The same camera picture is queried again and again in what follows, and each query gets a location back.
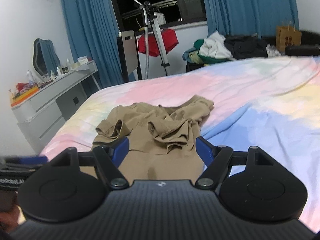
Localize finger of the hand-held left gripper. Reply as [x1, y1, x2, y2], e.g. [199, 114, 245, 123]
[0, 164, 47, 172]
[5, 156, 48, 164]

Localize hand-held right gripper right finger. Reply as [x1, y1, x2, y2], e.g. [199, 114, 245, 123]
[195, 136, 274, 189]

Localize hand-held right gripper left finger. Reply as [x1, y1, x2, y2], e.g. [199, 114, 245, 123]
[51, 137, 130, 189]

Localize tan printed t-shirt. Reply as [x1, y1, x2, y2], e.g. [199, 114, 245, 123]
[92, 94, 215, 180]

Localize person's left hand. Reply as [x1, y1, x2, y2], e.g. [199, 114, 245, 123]
[0, 204, 21, 230]

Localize white dressing table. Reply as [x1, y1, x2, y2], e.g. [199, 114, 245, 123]
[11, 60, 98, 153]

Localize orange storage box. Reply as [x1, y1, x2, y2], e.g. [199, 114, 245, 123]
[10, 82, 40, 104]

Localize green garment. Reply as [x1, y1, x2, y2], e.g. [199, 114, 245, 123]
[194, 39, 232, 63]

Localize yellow-green garment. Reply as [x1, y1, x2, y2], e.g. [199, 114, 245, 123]
[188, 52, 204, 63]

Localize teal garment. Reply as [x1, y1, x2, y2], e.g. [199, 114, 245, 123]
[182, 47, 198, 60]

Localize white folded board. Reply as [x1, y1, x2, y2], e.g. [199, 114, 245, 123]
[117, 30, 142, 83]

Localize wavy mirror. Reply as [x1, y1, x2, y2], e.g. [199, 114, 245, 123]
[33, 38, 61, 77]

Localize black jacket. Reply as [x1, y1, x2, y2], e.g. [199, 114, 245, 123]
[224, 34, 268, 59]

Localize red garment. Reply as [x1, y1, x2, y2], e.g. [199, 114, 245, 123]
[137, 29, 178, 57]

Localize silver tripod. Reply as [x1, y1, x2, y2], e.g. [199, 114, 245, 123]
[144, 2, 170, 77]

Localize white patterned cloth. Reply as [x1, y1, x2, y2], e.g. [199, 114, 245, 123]
[266, 44, 283, 57]

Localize blue curtain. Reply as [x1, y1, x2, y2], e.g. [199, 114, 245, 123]
[200, 0, 300, 39]
[59, 0, 124, 89]

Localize white hanging garment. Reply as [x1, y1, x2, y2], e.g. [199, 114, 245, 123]
[150, 12, 167, 25]

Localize brown paper bag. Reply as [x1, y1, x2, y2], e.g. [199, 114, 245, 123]
[276, 21, 302, 53]

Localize black sofa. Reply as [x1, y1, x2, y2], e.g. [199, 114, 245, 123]
[260, 30, 320, 57]

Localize metal drying rail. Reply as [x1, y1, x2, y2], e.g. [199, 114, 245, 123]
[122, 0, 178, 18]

